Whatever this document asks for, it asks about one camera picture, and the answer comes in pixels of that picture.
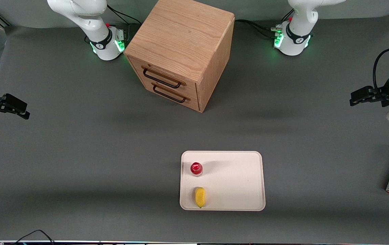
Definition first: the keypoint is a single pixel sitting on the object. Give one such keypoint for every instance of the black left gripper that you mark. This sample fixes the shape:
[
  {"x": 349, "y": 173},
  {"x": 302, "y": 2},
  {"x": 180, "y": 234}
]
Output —
[{"x": 386, "y": 92}]

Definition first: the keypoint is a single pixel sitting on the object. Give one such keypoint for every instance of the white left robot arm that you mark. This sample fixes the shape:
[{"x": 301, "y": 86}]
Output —
[{"x": 296, "y": 30}]

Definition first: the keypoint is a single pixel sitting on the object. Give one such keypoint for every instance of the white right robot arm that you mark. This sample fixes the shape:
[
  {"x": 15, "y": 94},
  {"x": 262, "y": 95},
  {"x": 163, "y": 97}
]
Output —
[{"x": 94, "y": 20}]

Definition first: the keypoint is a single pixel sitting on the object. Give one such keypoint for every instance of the beige plastic tray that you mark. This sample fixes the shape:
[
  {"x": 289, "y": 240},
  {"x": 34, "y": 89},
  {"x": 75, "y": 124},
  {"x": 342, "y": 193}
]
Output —
[{"x": 235, "y": 180}]

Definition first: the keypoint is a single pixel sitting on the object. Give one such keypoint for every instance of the wooden two-drawer cabinet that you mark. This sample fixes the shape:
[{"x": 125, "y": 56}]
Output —
[{"x": 184, "y": 37}]

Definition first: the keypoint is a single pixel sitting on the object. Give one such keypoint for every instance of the red capped small bottle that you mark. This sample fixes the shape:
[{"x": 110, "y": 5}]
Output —
[{"x": 196, "y": 168}]

